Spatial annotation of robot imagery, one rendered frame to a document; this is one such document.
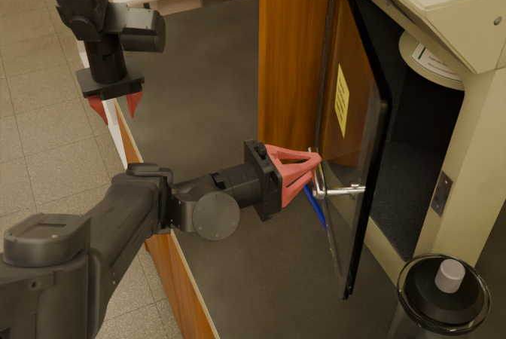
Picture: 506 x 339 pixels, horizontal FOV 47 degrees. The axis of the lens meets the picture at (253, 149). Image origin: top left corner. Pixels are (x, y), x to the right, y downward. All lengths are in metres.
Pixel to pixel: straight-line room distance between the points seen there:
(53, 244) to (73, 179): 2.18
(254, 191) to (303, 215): 0.34
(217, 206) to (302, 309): 0.35
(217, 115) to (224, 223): 0.63
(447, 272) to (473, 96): 0.20
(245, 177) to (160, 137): 0.51
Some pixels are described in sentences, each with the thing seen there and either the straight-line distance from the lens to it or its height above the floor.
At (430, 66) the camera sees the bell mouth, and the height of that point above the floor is 1.33.
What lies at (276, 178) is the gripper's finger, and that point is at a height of 1.22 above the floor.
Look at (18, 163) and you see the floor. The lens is 2.68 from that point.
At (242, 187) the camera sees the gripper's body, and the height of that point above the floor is 1.22.
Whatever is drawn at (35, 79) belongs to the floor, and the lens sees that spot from 3.12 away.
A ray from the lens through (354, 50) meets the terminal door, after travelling 0.75.
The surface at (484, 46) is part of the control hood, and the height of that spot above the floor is 1.45.
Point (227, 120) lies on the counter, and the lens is 1.26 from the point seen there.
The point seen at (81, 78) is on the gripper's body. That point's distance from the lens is 1.00.
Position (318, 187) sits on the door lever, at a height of 1.21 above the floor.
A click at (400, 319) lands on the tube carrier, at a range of 0.78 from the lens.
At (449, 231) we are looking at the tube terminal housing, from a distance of 0.86.
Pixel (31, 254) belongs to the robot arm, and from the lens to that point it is 0.36.
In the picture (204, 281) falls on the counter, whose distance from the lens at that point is 1.00.
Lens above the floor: 1.77
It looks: 44 degrees down
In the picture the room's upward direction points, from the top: straight up
